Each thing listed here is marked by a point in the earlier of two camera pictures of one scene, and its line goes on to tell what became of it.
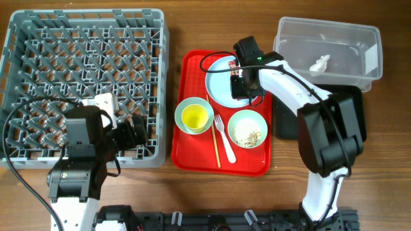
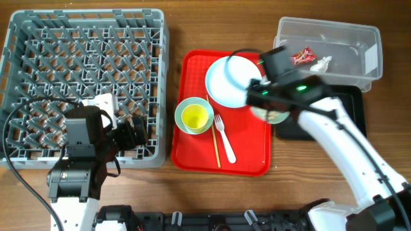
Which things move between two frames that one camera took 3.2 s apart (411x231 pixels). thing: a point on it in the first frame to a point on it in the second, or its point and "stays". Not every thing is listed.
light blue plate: [219, 85] stays
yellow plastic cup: [194, 117] stays
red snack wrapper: [232, 65] to [306, 55]
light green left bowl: [191, 101] stays
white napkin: [321, 64] stays
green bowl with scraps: [247, 129] to [270, 117]
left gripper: [140, 129] stays
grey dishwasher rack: [52, 60] stays
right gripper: [236, 91] to [253, 87]
